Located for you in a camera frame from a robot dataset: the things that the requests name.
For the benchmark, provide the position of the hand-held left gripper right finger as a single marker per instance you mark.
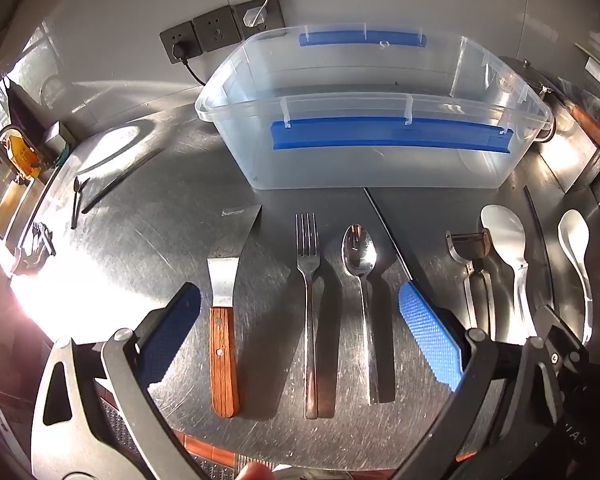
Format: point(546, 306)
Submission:
point(430, 340)

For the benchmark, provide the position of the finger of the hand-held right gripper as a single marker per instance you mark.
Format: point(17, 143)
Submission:
point(560, 332)

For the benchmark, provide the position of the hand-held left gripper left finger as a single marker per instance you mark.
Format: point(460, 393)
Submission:
point(172, 332)

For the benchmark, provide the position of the white rice paddle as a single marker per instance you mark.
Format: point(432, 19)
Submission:
point(574, 240)
point(502, 235)

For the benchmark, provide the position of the metal peeler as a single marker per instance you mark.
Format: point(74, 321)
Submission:
point(475, 266)

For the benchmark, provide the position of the black chopstick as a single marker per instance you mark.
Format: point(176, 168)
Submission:
point(387, 232)
point(541, 240)

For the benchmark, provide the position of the metal fork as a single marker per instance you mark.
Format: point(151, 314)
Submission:
point(310, 310)

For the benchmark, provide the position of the clear plastic storage box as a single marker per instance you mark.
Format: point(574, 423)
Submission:
point(330, 77)

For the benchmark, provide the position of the person's left hand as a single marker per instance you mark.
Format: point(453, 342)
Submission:
point(254, 472)

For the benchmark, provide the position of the metal spoon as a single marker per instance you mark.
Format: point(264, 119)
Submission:
point(358, 255)

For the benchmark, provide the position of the thin dark stick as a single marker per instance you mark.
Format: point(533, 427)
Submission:
point(120, 182)

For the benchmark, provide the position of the small grey box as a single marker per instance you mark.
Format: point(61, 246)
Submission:
point(59, 137)

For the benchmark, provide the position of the yellow tool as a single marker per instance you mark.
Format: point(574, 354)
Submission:
point(22, 155)

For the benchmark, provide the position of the dark wall socket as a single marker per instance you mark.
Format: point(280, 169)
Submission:
point(272, 17)
point(180, 35)
point(216, 27)

